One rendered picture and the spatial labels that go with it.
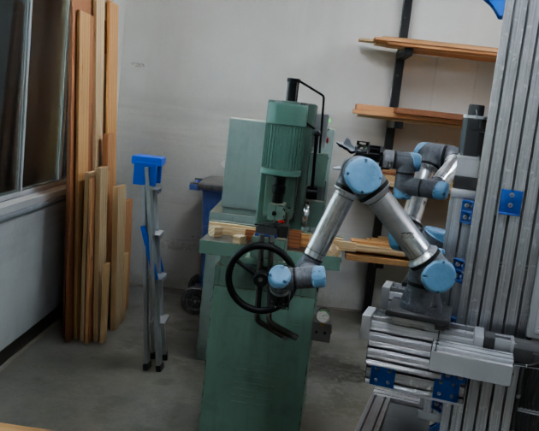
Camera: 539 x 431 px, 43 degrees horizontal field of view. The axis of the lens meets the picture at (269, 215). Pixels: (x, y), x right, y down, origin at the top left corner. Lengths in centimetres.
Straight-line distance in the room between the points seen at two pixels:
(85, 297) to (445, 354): 242
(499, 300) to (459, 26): 310
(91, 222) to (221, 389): 146
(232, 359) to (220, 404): 21
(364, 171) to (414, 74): 313
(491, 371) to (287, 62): 338
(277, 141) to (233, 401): 114
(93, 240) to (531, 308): 252
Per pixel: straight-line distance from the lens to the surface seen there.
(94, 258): 415
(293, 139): 291
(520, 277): 266
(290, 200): 308
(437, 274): 233
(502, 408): 281
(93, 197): 408
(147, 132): 538
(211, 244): 291
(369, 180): 224
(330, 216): 241
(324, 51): 527
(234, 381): 305
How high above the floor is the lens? 145
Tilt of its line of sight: 8 degrees down
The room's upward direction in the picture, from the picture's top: 6 degrees clockwise
